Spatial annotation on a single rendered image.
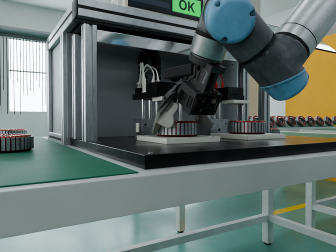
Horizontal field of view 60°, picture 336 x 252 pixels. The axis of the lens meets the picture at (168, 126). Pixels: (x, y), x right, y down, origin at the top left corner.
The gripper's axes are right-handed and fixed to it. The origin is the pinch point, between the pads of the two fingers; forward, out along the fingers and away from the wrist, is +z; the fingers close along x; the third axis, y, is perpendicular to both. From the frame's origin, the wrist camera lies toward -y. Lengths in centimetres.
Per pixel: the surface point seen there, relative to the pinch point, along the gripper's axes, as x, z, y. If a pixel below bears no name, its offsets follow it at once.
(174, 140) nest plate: -5.4, -2.5, 7.6
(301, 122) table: 227, 60, -104
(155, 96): -3.4, -5.4, -8.4
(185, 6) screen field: 11.5, -26.0, -29.4
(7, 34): -21, 83, -365
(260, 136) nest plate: 21.3, -2.6, 7.5
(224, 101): 21.2, -4.5, -9.3
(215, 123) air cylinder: 22.7, 4.3, -11.0
